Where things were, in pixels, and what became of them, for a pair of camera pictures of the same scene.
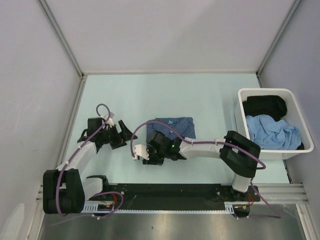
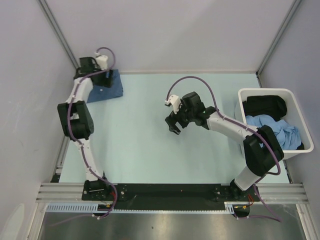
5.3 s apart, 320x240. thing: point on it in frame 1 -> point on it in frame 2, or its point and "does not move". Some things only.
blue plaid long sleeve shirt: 184,126 -> 100,92
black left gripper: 127,136 -> 107,82
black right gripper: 151,161 -> 172,119
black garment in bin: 273,107 does not move
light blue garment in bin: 270,134 does not move
